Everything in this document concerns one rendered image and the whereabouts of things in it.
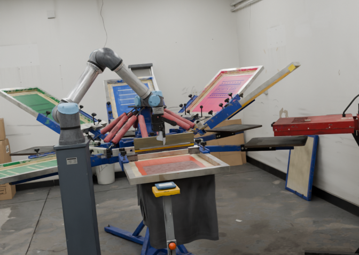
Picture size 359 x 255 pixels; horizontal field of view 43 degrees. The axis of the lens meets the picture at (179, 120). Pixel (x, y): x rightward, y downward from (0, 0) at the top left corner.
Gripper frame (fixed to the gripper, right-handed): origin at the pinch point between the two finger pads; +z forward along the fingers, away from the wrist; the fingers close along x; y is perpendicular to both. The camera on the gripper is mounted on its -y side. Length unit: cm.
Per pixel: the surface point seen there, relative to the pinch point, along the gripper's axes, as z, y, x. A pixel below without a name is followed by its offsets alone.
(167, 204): 23, 12, 70
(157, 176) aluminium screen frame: 11, 13, 51
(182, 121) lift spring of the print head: -6, -27, -70
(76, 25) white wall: -134, 54, -421
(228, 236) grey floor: 109, -68, -100
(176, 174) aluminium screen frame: 11, 2, 51
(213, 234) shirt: 53, -19, 42
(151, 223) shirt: 41, 18, 42
